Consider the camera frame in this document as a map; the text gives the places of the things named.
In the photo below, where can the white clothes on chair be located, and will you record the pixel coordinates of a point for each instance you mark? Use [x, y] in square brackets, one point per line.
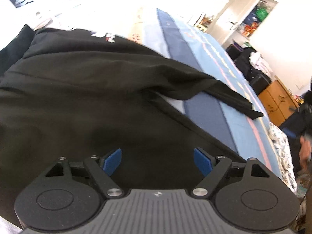
[258, 62]

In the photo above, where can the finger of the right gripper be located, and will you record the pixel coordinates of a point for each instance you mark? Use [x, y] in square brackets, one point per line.
[289, 133]

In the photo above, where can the striped star bedsheet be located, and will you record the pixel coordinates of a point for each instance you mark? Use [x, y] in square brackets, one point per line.
[219, 90]

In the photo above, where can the black trousers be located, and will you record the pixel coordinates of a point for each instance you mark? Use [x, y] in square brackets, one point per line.
[109, 107]

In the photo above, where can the black chair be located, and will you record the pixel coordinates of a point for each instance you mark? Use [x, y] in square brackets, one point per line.
[255, 77]

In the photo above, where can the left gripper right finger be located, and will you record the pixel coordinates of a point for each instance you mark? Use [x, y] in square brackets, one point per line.
[214, 170]

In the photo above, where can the white room door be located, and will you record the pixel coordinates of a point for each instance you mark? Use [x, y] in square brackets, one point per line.
[230, 17]

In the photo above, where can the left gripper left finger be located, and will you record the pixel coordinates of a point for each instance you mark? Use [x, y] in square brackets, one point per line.
[100, 170]

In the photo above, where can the wooden side cabinet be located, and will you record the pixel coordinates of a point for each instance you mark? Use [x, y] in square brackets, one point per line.
[278, 102]

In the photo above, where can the person's right hand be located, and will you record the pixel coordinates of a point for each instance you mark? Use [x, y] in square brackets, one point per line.
[304, 153]

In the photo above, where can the white patterned garment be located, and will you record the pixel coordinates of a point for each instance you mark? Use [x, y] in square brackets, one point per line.
[282, 149]

